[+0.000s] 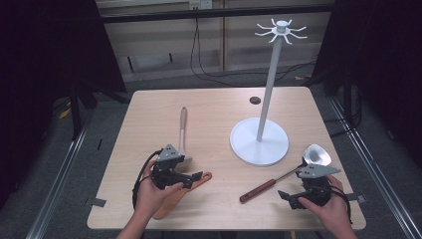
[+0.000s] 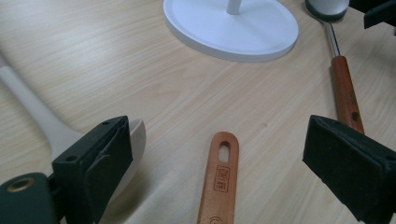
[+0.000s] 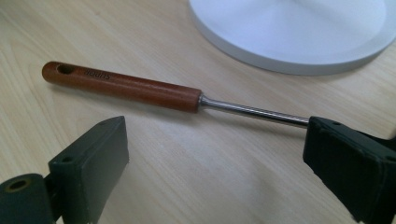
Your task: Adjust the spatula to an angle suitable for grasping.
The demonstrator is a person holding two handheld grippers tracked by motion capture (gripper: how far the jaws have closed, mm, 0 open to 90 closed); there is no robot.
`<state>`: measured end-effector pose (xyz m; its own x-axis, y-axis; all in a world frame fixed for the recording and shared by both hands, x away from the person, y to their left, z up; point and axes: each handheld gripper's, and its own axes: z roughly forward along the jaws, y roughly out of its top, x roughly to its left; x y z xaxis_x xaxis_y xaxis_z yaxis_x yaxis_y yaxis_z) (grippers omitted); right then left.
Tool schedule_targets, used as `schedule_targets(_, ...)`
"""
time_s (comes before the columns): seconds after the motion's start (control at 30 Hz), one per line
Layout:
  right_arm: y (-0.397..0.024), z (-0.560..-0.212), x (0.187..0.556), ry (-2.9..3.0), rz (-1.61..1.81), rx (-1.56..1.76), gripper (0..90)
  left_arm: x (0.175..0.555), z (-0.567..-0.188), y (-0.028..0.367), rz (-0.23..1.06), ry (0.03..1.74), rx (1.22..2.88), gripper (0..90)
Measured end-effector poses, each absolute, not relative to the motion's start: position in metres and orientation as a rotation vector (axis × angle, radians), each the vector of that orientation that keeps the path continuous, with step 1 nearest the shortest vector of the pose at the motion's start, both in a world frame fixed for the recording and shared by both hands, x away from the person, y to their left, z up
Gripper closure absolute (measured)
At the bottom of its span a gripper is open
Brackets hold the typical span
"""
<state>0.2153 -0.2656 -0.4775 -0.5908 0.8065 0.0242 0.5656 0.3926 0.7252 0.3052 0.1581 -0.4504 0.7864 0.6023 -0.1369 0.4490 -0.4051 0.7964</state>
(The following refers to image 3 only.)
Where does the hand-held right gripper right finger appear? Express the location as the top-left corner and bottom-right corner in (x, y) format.
(302, 116), (396, 224)

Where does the white utensil rack stand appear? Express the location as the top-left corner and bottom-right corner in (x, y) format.
(188, 0), (396, 77)

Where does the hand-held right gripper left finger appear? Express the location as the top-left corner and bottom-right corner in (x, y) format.
(48, 115), (130, 224)

